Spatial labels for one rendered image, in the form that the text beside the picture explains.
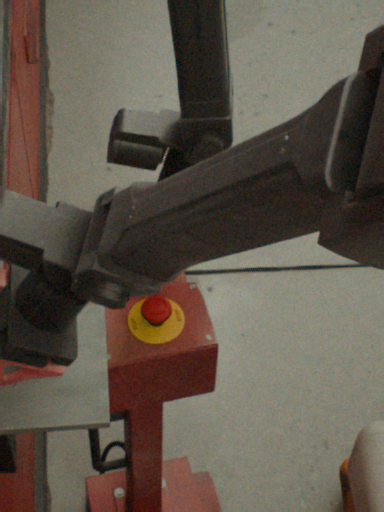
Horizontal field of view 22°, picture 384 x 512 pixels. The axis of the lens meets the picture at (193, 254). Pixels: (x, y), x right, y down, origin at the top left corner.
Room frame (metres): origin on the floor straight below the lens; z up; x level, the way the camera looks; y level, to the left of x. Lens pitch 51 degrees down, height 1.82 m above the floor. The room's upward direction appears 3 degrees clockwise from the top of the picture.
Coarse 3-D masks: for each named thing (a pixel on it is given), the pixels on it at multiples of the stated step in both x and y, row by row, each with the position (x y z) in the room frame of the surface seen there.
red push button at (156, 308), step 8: (152, 296) 0.74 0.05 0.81; (160, 296) 0.74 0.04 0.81; (144, 304) 0.72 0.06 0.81; (152, 304) 0.72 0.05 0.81; (160, 304) 0.73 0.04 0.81; (168, 304) 0.73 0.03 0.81; (144, 312) 0.71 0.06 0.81; (152, 312) 0.71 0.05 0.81; (160, 312) 0.71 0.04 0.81; (168, 312) 0.71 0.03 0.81; (152, 320) 0.70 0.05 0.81; (160, 320) 0.70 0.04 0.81
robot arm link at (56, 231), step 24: (0, 192) 0.51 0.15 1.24; (0, 216) 0.50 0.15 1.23; (24, 216) 0.50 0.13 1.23; (48, 216) 0.51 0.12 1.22; (72, 216) 0.51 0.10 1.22; (0, 240) 0.49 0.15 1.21; (24, 240) 0.49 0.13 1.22; (48, 240) 0.49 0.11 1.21; (72, 240) 0.50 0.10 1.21; (24, 264) 0.49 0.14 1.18; (72, 264) 0.48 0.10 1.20; (72, 288) 0.47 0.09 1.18; (96, 288) 0.45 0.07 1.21; (120, 288) 0.45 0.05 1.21
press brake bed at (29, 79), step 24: (24, 48) 1.45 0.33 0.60; (24, 72) 1.39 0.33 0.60; (24, 96) 1.33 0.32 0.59; (24, 120) 1.27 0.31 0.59; (24, 144) 1.22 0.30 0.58; (24, 168) 1.17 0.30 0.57; (24, 192) 1.12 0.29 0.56; (0, 264) 0.77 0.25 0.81; (24, 456) 0.67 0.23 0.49; (0, 480) 0.50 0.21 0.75; (24, 480) 0.63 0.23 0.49; (0, 504) 0.48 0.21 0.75; (24, 504) 0.60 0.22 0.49
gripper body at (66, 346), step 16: (16, 272) 0.54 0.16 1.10; (32, 272) 0.52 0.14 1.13; (16, 288) 0.52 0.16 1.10; (32, 288) 0.51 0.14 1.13; (48, 288) 0.50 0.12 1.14; (16, 304) 0.51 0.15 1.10; (32, 304) 0.50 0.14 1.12; (48, 304) 0.49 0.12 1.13; (64, 304) 0.49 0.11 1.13; (80, 304) 0.50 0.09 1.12; (16, 320) 0.49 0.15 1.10; (32, 320) 0.49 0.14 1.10; (48, 320) 0.49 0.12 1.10; (64, 320) 0.49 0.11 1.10; (16, 336) 0.47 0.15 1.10; (32, 336) 0.48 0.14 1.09; (48, 336) 0.48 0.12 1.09; (64, 336) 0.49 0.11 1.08; (16, 352) 0.46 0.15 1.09; (32, 352) 0.47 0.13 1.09; (48, 352) 0.47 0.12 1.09; (64, 352) 0.47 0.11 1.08
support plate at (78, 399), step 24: (96, 312) 0.57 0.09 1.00; (96, 336) 0.55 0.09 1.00; (96, 360) 0.52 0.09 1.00; (24, 384) 0.49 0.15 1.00; (48, 384) 0.49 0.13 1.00; (72, 384) 0.49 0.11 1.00; (96, 384) 0.49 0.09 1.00; (0, 408) 0.46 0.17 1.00; (24, 408) 0.46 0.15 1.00; (48, 408) 0.46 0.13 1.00; (72, 408) 0.46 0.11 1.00; (96, 408) 0.46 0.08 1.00; (0, 432) 0.44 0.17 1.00; (24, 432) 0.44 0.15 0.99
